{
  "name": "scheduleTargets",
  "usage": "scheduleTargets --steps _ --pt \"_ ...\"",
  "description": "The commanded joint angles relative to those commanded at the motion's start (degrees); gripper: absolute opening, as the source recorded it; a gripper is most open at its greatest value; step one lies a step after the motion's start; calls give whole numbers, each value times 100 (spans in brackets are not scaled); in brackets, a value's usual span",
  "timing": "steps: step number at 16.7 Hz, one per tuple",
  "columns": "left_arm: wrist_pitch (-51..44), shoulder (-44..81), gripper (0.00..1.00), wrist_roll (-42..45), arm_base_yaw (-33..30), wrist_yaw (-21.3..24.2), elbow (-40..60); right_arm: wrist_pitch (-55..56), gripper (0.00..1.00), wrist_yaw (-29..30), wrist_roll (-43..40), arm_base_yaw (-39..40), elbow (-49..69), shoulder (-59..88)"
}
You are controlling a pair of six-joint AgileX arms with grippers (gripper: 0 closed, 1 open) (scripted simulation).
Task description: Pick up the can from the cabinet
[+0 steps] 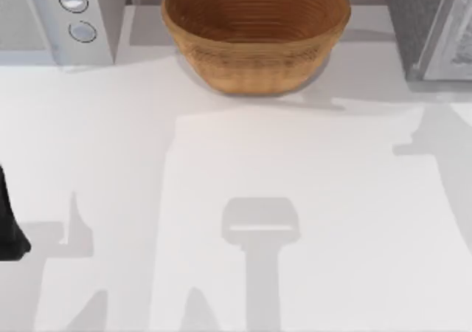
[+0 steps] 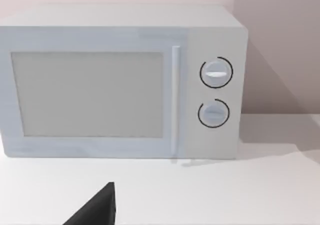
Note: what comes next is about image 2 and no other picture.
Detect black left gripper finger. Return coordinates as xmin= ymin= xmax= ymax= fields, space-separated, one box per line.
xmin=61 ymin=181 xmax=118 ymax=225

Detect pale microwave door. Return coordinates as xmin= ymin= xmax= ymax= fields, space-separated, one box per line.
xmin=0 ymin=25 xmax=188 ymax=159

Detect pale microwave oven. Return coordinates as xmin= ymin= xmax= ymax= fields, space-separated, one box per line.
xmin=0 ymin=4 xmax=249 ymax=161

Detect pale microwave knob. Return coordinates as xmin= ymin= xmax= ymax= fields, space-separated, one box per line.
xmin=203 ymin=60 xmax=230 ymax=85
xmin=202 ymin=102 xmax=227 ymax=125

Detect pale microwave door handle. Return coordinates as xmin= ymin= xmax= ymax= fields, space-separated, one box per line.
xmin=171 ymin=44 xmax=182 ymax=159

